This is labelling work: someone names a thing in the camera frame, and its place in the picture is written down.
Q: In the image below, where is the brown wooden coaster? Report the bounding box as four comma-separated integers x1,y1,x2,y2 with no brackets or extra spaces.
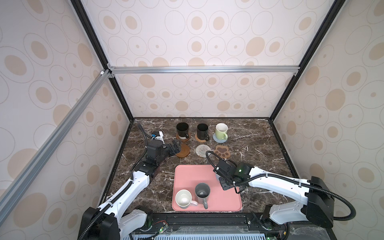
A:
176,143,190,158
176,134,191,143

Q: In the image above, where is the black mug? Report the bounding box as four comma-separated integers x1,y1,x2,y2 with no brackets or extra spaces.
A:
176,122,190,138
197,123,210,141

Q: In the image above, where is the multicolour woven coaster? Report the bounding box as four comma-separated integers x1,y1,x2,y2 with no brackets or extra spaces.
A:
195,145,212,158

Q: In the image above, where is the cork paw coaster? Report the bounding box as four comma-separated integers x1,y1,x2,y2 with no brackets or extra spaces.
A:
214,145,231,159

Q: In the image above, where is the woven rattan coaster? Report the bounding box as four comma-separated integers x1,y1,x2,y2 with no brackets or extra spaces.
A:
195,134,207,143

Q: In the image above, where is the grey mug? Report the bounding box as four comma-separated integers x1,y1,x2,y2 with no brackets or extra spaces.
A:
195,183,211,210

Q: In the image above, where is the blue woven coaster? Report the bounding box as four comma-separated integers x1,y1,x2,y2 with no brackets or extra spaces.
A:
213,134,227,144

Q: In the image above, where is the white mug pink handle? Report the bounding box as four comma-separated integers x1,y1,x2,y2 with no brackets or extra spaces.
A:
175,190,199,209

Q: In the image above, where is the green mug white inside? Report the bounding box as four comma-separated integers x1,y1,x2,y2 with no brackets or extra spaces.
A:
215,123,229,140

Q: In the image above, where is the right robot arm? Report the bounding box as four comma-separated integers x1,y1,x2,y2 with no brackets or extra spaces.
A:
206,151,357,229

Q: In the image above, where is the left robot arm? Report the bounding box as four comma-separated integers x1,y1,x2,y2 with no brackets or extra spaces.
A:
78,124,181,240

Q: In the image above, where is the pink plastic tray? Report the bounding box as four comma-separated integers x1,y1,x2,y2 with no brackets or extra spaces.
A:
172,165,243,212

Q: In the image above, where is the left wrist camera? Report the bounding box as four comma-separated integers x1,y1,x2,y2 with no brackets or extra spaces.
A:
151,131,165,144

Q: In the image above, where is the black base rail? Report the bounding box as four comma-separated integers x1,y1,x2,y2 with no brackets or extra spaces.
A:
78,212,337,240

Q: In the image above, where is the horizontal aluminium frame bar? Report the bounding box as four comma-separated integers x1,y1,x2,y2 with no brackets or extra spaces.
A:
110,65,300,75

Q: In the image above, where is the left aluminium frame bar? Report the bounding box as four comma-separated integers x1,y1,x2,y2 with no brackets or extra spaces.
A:
1,69,112,224

